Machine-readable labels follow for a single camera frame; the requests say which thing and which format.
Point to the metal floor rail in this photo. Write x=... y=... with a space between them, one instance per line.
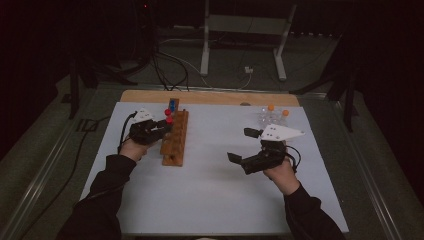
x=365 y=166
x=40 y=180

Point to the orange capped test tube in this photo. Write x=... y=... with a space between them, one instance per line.
x=285 y=113
x=271 y=107

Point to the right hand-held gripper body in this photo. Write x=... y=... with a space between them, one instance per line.
x=263 y=160

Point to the red capped test tube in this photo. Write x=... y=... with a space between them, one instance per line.
x=167 y=112
x=169 y=120

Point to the grey metal stand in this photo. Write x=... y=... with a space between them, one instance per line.
x=246 y=24

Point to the blue capped test tube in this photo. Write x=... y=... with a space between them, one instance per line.
x=172 y=106

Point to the wooden test tube rack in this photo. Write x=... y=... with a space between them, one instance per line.
x=176 y=143

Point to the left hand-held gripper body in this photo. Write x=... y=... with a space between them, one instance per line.
x=143 y=133

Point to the white plug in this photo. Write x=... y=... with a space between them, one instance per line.
x=248 y=70

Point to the person's left hand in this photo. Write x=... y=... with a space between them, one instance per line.
x=135 y=150

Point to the person's right hand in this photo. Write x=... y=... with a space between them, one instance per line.
x=283 y=176

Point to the white table mat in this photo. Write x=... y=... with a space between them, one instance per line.
x=206 y=200

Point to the black tripod stand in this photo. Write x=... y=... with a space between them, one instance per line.
x=74 y=96
x=349 y=106

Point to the clear plastic test tube rack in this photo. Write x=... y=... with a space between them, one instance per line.
x=266 y=118

